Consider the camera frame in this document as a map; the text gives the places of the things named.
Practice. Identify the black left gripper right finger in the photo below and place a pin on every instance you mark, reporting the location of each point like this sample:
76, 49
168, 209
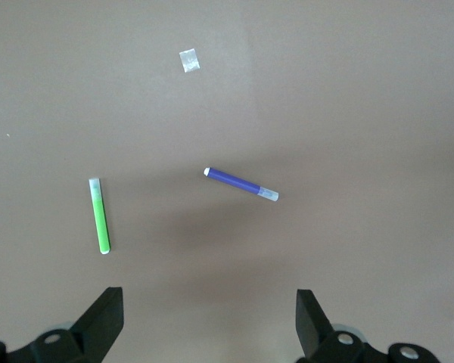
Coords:
318, 332

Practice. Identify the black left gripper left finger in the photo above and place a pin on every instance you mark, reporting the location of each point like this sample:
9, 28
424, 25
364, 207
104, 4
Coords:
94, 329

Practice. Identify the purple marker with clear cap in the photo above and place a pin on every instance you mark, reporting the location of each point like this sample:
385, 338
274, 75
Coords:
234, 180

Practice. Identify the green marker with clear cap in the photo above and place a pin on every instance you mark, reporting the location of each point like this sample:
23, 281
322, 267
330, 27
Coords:
100, 219

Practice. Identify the small clear tape piece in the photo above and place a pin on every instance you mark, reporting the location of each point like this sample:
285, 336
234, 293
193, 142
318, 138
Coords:
189, 60

